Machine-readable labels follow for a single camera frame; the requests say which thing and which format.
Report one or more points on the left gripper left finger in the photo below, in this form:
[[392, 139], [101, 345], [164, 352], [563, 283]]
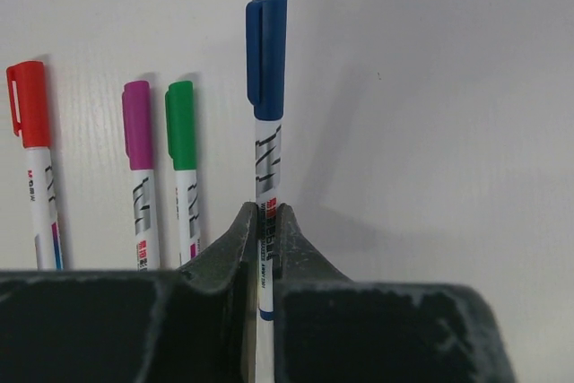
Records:
[[191, 324]]

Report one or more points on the red pen cap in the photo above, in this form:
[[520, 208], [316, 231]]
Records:
[[28, 100]]

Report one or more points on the green marker pen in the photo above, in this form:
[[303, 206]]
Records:
[[189, 231]]

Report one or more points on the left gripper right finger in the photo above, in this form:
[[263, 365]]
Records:
[[330, 328]]

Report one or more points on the purple marker pen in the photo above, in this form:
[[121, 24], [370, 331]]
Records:
[[147, 242]]

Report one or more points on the purple pen cap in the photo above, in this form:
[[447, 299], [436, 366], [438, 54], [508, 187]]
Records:
[[137, 120]]

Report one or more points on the red marker pen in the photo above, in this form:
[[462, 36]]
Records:
[[43, 204]]

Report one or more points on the green pen cap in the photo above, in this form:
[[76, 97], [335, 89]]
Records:
[[180, 122]]

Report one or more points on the blue pen cap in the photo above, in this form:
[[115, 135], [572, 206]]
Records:
[[266, 22]]

